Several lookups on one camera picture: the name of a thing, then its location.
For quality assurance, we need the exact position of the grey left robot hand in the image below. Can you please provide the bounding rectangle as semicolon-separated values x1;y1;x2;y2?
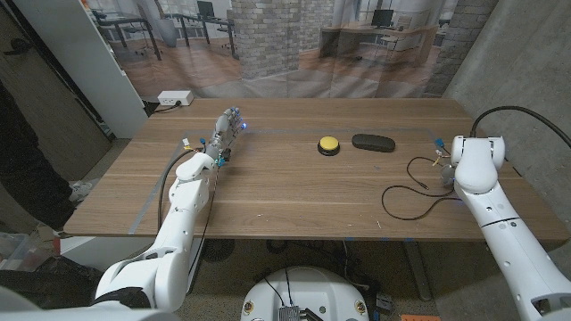
204;106;247;167

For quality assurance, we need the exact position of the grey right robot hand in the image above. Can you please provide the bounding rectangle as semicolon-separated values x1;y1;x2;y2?
439;162;457;188

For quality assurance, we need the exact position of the thin black USB cable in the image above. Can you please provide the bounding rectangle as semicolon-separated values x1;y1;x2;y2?
381;155;466;222

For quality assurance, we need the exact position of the black glasses case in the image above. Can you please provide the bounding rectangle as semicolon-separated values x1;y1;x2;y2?
351;133;397;153

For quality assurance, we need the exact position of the yellow push button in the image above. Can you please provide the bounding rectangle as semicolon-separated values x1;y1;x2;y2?
317;136;342;157

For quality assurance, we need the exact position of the white power strip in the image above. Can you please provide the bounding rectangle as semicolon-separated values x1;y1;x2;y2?
157;90;194;107

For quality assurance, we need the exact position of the printed office backdrop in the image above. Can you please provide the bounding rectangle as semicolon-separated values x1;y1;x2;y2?
82;0;500;100

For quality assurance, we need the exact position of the black round floor object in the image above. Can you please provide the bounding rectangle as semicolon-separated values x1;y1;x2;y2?
201;239;236;263

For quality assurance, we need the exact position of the white sneaker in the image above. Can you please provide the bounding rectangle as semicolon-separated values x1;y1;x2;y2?
69;179;102;204

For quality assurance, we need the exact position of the white cabinet panel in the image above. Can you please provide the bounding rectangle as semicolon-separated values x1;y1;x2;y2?
12;0;149;140

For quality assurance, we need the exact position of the dark wooden door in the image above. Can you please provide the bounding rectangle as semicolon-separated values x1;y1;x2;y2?
0;0;113;182

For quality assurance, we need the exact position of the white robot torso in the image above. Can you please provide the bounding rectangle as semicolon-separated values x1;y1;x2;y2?
240;266;370;321

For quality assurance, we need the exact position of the person in dark clothes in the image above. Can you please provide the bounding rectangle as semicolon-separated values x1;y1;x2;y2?
0;82;77;231

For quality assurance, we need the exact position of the black bag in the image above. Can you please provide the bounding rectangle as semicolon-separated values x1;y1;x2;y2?
0;256;106;309

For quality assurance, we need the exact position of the clear plastic bin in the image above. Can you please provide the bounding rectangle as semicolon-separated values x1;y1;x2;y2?
0;231;60;272

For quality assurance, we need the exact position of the black power strip cord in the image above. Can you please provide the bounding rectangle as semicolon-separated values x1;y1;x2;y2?
142;101;183;115

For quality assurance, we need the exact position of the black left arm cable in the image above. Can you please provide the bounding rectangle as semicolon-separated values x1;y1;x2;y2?
156;149;203;234

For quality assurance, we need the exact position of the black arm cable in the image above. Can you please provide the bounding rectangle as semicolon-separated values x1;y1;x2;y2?
468;105;571;149
156;149;203;234

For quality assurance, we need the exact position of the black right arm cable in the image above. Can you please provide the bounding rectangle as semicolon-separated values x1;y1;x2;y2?
468;105;571;149

